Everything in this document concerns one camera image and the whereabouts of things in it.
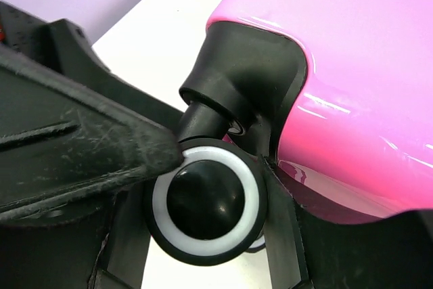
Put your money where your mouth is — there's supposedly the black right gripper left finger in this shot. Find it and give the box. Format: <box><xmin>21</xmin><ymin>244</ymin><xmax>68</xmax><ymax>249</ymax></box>
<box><xmin>1</xmin><ymin>184</ymin><xmax>150</xmax><ymax>288</ymax></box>

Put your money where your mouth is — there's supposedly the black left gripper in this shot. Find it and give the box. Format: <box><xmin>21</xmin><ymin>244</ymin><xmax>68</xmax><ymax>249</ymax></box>
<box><xmin>1</xmin><ymin>1</ymin><xmax>183</xmax><ymax>222</ymax></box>

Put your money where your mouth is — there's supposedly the pink hard-shell suitcase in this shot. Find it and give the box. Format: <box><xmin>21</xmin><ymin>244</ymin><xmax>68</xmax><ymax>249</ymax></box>
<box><xmin>145</xmin><ymin>0</ymin><xmax>432</xmax><ymax>266</ymax></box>

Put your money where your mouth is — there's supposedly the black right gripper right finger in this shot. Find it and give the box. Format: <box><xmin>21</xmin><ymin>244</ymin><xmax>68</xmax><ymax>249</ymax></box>
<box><xmin>260</xmin><ymin>158</ymin><xmax>432</xmax><ymax>288</ymax></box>

